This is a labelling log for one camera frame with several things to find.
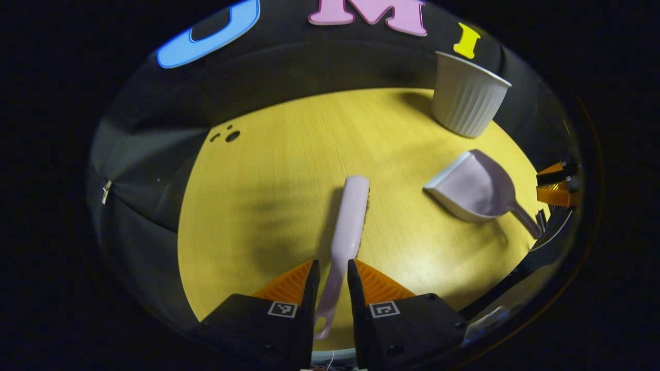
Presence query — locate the yellow wooden desktop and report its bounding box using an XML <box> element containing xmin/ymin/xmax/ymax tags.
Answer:
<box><xmin>178</xmin><ymin>88</ymin><xmax>550</xmax><ymax>352</ymax></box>

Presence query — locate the black backdrop cloth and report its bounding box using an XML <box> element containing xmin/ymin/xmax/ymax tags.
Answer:
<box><xmin>88</xmin><ymin>0</ymin><xmax>583</xmax><ymax>330</ymax></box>

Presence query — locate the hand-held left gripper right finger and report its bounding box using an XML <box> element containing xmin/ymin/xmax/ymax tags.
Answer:
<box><xmin>347</xmin><ymin>259</ymin><xmax>467</xmax><ymax>371</ymax></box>

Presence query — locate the white ribbed garbage bin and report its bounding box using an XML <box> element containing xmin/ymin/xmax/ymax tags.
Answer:
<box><xmin>432</xmin><ymin>50</ymin><xmax>512</xmax><ymax>139</ymax></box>

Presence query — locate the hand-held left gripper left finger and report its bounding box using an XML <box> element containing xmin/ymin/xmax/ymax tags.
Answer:
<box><xmin>199</xmin><ymin>259</ymin><xmax>320</xmax><ymax>371</ymax></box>

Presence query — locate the pale pink dustpan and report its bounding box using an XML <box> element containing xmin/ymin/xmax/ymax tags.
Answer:
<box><xmin>423</xmin><ymin>149</ymin><xmax>543</xmax><ymax>240</ymax></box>

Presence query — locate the small pale pink broom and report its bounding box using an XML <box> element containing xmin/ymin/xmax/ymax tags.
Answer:
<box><xmin>313</xmin><ymin>175</ymin><xmax>371</xmax><ymax>341</ymax></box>

